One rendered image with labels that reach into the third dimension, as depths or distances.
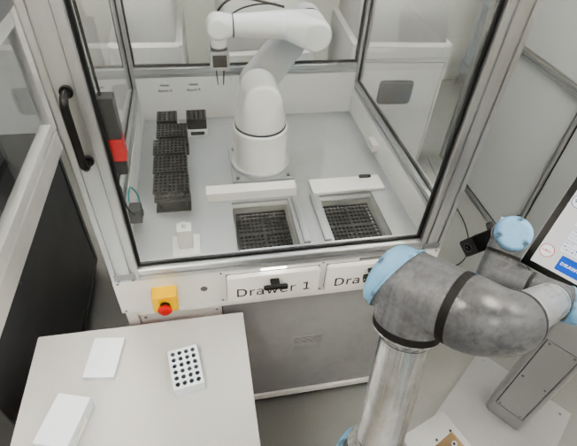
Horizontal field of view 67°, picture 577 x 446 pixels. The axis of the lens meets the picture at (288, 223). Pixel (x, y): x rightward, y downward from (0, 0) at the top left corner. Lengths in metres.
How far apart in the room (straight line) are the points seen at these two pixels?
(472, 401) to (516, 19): 1.68
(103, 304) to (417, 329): 2.05
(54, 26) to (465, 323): 0.84
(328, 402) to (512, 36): 1.64
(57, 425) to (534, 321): 1.10
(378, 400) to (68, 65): 0.84
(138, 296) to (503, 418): 1.66
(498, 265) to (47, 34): 1.01
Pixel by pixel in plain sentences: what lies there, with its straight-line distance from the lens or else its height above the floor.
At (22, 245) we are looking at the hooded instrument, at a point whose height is 0.86.
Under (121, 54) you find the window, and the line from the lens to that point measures 0.97.
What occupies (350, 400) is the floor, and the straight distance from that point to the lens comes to 2.19.
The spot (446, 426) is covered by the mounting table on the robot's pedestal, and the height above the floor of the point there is 0.76.
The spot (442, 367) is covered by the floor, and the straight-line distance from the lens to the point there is 2.40.
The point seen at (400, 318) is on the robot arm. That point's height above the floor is 1.40.
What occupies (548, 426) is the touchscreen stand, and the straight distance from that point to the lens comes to 2.43.
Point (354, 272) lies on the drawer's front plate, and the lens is 1.42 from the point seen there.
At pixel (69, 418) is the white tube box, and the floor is 0.81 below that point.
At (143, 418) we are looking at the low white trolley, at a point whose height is 0.76.
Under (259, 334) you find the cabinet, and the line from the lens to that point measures 1.66.
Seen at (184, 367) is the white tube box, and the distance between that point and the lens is 1.33.
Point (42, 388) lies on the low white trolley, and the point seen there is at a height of 0.76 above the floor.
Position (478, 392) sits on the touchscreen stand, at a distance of 2.35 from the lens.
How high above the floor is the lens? 1.95
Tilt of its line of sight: 43 degrees down
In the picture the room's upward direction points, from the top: 4 degrees clockwise
